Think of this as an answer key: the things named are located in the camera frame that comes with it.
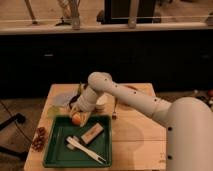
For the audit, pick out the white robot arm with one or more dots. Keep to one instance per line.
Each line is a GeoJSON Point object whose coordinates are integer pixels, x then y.
{"type": "Point", "coordinates": [188, 121]}

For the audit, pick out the red grape bunch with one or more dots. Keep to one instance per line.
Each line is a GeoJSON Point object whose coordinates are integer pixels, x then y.
{"type": "Point", "coordinates": [39, 141]}

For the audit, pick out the yellow green pear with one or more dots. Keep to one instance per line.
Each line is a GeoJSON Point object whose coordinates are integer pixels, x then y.
{"type": "Point", "coordinates": [80, 89]}

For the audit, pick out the red yellow apple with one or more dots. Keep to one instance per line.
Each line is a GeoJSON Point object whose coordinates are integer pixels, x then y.
{"type": "Point", "coordinates": [76, 119]}

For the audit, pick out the dark bowl with blue sponge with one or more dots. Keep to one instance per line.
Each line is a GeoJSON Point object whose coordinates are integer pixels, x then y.
{"type": "Point", "coordinates": [73, 100]}

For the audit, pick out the white cup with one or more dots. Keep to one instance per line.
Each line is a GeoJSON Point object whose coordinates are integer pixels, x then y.
{"type": "Point", "coordinates": [100, 105]}

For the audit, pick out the white plastic fork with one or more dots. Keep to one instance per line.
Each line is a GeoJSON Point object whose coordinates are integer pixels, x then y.
{"type": "Point", "coordinates": [89, 152]}

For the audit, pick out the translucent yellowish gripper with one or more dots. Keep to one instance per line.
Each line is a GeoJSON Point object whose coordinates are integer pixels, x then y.
{"type": "Point", "coordinates": [84, 115]}

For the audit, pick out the green plastic tray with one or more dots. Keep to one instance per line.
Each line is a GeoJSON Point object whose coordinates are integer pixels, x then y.
{"type": "Point", "coordinates": [59, 154]}

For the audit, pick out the wooden block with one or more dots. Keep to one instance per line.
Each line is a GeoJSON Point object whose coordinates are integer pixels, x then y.
{"type": "Point", "coordinates": [92, 133]}

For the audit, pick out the dark green cup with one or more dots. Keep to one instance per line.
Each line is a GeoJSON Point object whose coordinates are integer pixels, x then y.
{"type": "Point", "coordinates": [85, 86]}

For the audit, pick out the orange bowl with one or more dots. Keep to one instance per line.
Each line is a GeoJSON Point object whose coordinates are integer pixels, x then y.
{"type": "Point", "coordinates": [131, 87]}

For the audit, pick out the black chair leg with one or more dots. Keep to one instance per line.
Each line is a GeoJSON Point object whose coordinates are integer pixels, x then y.
{"type": "Point", "coordinates": [18, 117]}

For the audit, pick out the metal fork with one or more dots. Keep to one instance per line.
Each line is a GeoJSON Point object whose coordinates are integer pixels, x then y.
{"type": "Point", "coordinates": [114, 114]}

